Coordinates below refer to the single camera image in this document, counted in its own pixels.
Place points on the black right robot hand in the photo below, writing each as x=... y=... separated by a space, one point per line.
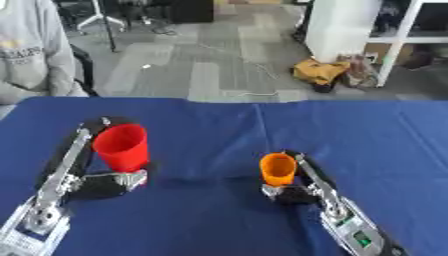
x=300 y=195

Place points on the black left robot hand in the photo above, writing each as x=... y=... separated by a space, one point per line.
x=105 y=186

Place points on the orange plastic cup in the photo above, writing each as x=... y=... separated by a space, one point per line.
x=278 y=169

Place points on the red plastic cup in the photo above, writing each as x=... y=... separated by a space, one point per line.
x=123 y=146

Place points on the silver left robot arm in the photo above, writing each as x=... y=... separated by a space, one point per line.
x=29 y=230

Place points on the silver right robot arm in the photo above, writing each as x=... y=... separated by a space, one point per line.
x=361 y=233

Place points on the black chair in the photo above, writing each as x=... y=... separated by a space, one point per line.
x=84 y=71

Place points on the yellow bag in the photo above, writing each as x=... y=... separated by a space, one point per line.
x=318 y=71

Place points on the person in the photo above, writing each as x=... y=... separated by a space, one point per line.
x=32 y=50

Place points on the black tripod leg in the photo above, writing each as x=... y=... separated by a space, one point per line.
x=108 y=26

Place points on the white chair base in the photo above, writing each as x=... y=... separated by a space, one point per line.
x=100 y=20

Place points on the white cabinet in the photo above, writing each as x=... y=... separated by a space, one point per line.
x=335 y=26

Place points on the white shelf frame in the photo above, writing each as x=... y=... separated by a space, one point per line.
x=402 y=36

